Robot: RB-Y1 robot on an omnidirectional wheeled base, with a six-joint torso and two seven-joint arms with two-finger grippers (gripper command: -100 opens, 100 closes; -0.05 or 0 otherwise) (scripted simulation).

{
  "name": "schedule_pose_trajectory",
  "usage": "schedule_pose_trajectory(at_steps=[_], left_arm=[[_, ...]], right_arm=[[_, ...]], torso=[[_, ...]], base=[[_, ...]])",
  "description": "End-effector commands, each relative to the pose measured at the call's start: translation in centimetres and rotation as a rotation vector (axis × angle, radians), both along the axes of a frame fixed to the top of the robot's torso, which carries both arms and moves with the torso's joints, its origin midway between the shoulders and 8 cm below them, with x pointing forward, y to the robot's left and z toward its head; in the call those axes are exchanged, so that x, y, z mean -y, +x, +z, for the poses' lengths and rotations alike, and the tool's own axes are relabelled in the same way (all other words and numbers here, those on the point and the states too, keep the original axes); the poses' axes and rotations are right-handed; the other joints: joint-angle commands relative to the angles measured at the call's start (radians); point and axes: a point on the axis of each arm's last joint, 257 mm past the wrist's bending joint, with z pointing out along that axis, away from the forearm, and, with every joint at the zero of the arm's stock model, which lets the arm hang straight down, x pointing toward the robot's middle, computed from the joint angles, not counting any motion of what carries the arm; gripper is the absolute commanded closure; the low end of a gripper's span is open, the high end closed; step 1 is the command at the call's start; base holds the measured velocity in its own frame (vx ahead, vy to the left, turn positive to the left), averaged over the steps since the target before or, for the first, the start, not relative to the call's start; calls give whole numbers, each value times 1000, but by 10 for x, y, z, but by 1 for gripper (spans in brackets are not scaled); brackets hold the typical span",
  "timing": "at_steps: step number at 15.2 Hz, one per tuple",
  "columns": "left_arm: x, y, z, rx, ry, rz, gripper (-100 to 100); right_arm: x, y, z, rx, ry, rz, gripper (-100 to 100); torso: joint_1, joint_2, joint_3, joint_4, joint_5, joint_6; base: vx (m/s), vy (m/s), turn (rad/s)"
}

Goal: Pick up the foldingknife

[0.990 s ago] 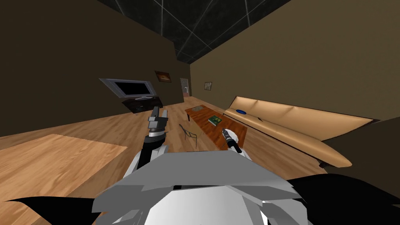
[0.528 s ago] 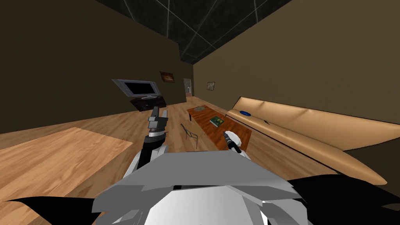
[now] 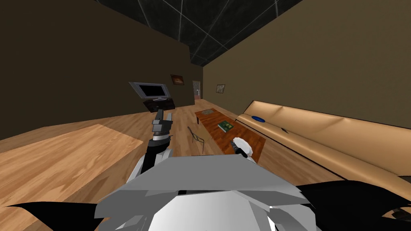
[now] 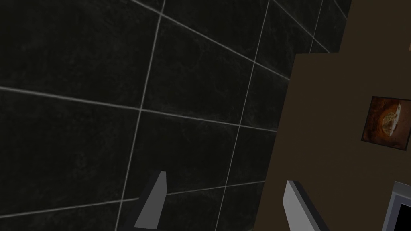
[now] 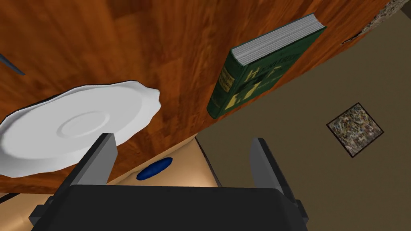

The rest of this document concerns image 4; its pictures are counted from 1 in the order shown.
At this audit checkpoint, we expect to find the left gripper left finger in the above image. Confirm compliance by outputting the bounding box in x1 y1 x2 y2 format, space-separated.
122 171 167 231

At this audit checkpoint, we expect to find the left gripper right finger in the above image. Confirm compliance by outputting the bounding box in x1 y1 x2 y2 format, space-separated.
282 180 330 231

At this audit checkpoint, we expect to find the grey framed window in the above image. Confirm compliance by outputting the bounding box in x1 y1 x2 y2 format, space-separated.
377 181 411 231

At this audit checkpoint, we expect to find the brown framed wall picture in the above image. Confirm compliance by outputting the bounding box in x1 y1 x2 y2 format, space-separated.
361 96 411 151

